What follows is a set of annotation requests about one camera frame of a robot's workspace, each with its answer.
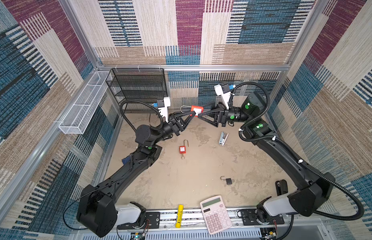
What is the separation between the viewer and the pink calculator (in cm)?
72

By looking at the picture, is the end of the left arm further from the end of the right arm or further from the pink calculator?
the pink calculator

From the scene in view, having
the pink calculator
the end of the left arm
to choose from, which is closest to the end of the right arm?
the end of the left arm
